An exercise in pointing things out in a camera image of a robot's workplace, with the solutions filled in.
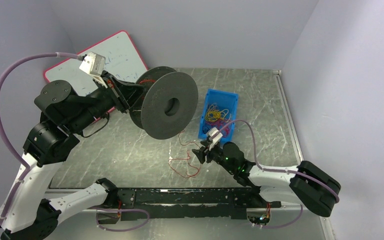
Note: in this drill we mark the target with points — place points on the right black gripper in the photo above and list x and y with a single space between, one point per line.
207 153

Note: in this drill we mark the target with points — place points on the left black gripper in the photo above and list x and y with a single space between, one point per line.
118 96

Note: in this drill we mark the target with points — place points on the grey cable spool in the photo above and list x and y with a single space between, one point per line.
169 103

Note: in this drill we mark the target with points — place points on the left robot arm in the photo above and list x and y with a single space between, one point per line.
26 214

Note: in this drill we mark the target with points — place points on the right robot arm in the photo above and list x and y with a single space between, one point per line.
305 184

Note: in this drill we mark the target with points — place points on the pink framed whiteboard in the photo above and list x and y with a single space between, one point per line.
122 59

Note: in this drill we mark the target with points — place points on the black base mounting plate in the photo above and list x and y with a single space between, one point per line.
177 203

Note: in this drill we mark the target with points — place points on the blue plastic bin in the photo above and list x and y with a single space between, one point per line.
220 108

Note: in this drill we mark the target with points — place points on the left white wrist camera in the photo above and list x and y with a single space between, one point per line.
93 65

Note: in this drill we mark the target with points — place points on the aluminium rail frame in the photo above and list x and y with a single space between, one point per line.
130 158

